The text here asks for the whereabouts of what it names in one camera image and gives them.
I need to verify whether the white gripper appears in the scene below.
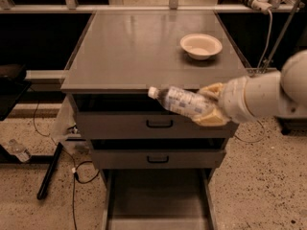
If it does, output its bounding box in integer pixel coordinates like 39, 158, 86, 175
192, 77, 255, 127

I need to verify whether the blue labelled plastic bottle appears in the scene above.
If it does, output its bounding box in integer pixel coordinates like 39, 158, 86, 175
148, 86, 215, 118

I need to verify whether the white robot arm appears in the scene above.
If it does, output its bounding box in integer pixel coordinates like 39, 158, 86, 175
192, 50, 307, 127

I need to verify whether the grey top drawer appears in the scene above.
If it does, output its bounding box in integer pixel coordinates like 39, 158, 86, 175
73, 94, 238, 139

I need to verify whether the grey drawer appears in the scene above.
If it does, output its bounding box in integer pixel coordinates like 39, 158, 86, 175
73, 94, 238, 139
102, 169, 218, 230
90, 138, 225, 169

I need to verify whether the grey drawer cabinet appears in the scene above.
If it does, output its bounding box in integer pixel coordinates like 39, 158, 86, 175
59, 9, 257, 230

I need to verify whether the grey middle drawer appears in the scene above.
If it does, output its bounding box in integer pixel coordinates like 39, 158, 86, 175
90, 138, 225, 169

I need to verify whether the grey bottom drawer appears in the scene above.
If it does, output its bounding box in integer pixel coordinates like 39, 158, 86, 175
102, 169, 218, 230

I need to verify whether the clear bottle on floor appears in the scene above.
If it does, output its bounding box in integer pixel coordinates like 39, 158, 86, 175
9, 139, 31, 163

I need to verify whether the white paper bowl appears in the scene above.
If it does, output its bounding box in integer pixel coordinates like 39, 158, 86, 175
180, 34, 223, 60

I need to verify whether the black table leg bar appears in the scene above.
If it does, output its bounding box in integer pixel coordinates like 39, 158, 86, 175
36, 143, 63, 200

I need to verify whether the black side table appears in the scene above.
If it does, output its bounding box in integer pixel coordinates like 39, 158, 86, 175
0, 64, 31, 121

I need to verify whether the black cable on floor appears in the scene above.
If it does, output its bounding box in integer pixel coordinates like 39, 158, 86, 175
31, 100, 101, 230

